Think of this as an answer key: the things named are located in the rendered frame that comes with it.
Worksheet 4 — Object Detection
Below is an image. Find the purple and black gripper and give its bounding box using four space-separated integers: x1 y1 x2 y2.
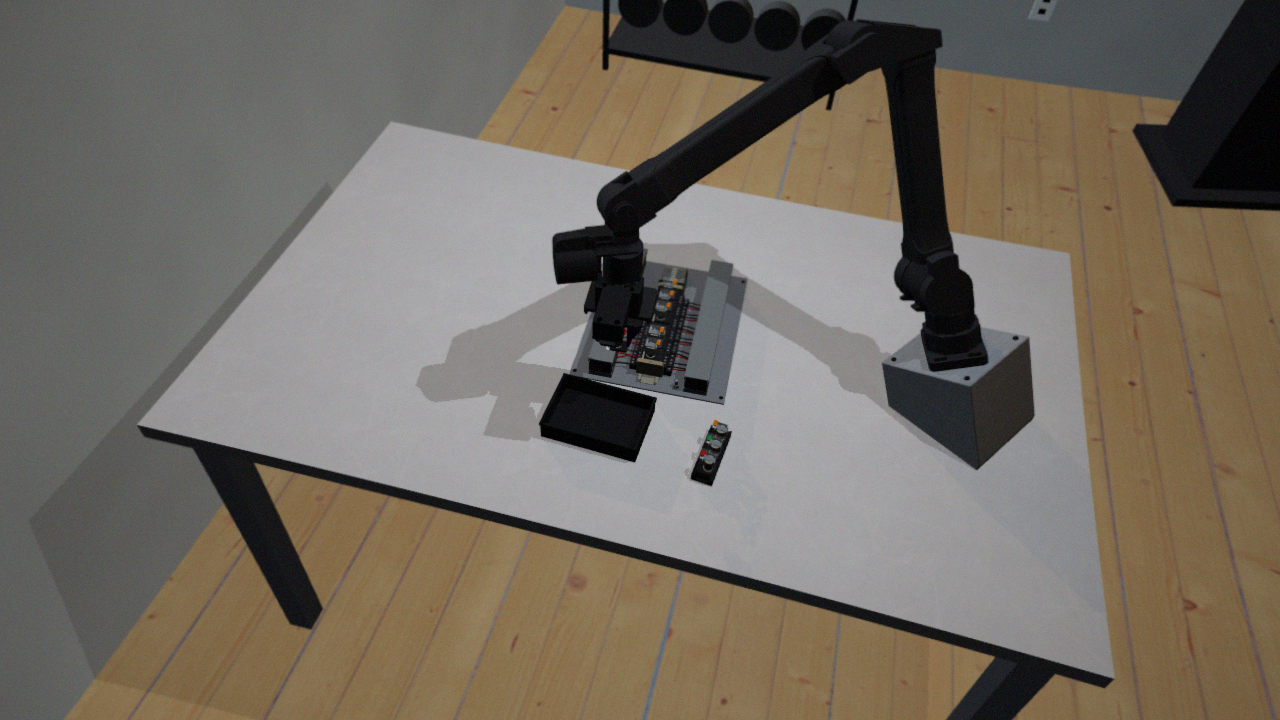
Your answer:
584 274 657 347

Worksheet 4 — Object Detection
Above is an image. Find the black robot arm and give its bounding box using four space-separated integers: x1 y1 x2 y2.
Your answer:
552 19 988 372

